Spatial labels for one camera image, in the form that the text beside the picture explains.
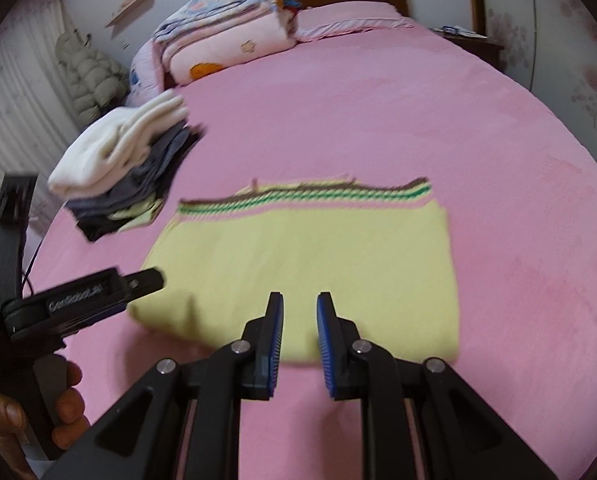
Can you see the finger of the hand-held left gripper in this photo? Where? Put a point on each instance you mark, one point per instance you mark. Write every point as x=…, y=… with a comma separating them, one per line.
x=146, y=282

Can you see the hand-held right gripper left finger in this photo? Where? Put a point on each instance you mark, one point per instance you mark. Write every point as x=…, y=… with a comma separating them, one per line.
x=277, y=340

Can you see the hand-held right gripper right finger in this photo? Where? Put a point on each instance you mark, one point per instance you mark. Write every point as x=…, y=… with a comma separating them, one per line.
x=324, y=340

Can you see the yellow knit striped cardigan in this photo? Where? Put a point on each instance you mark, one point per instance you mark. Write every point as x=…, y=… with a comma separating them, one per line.
x=303, y=255

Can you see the person's left hand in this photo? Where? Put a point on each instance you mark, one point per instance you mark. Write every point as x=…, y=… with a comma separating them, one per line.
x=6, y=425

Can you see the dark folded garment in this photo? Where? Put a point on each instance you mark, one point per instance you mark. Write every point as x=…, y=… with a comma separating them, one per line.
x=103, y=227

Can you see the pale green folded garment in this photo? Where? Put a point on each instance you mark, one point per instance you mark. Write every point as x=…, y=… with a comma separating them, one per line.
x=138, y=210

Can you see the grey folded jeans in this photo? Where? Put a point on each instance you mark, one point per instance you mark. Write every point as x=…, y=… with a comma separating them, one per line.
x=163, y=160

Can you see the white fleece folded garment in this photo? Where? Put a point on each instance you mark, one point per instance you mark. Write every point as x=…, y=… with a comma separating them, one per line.
x=108, y=145

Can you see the beige puffer jacket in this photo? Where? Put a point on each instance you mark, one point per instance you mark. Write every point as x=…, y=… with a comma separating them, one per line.
x=91, y=80

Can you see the small pink cartoon pillow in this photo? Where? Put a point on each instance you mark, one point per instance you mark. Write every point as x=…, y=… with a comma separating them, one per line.
x=146, y=72

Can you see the bed with pink sheet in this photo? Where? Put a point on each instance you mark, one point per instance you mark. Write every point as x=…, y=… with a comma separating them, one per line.
x=378, y=110

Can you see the floral patchwork folded quilt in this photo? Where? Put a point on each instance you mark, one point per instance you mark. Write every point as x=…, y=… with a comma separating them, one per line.
x=223, y=2

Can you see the dark wooden nightstand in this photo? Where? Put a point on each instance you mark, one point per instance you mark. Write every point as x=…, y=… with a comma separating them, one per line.
x=473, y=47

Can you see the papers on nightstand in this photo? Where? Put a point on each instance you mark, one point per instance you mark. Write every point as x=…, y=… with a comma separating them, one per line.
x=456, y=31

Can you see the floral sliding wardrobe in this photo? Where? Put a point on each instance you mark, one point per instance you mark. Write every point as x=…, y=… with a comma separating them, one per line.
x=553, y=35

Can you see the wooden wall shelf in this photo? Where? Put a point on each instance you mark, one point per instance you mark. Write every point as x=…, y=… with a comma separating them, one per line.
x=131, y=7

